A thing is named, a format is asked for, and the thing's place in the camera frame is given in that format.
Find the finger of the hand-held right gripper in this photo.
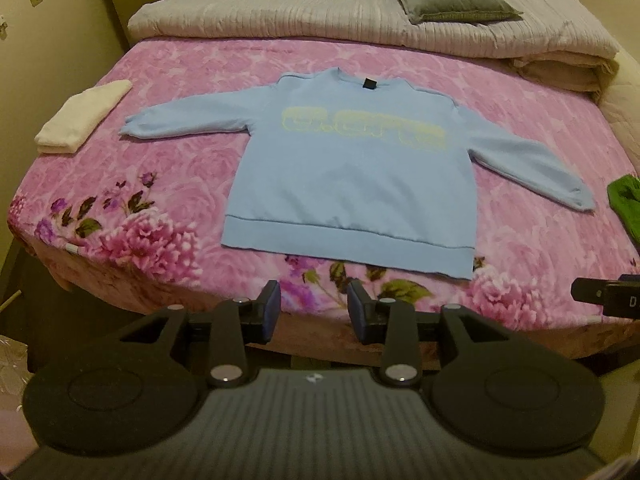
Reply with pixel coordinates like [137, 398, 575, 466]
[571, 276, 608, 306]

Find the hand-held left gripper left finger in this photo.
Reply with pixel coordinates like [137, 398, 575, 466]
[119, 280, 282, 387]

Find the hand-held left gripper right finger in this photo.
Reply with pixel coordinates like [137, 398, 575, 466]
[347, 280, 507, 387]

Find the light blue sweatshirt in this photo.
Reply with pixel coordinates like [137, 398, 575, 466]
[119, 67, 597, 281]

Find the green garment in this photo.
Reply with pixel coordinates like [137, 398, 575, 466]
[606, 174, 640, 248]

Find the pink floral blanket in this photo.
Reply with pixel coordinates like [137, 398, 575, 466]
[7, 37, 640, 361]

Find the cream headboard cushion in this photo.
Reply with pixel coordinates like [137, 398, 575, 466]
[597, 50, 640, 171]

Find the beige folded blanket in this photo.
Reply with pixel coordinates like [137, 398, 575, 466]
[510, 50, 619, 94]

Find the dark bed base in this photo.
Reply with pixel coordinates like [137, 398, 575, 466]
[11, 242, 166, 368]

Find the clear plastic bag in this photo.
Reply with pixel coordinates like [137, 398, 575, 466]
[0, 332, 32, 403]

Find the cream folded cloth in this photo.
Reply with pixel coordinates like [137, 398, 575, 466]
[34, 79, 133, 155]

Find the white striped folded quilt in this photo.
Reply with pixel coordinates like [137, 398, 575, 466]
[126, 0, 621, 62]

